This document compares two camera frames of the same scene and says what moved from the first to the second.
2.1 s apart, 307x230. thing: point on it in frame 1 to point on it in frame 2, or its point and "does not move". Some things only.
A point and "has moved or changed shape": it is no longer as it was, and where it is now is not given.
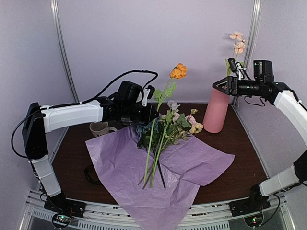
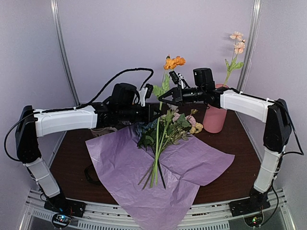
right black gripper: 232,83 to 177,96
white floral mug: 99,128 does not move
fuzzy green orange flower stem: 180,71 has moved or changed shape
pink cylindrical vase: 215,117 does not move
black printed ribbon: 97,182 does not move
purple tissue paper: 186,166 does not move
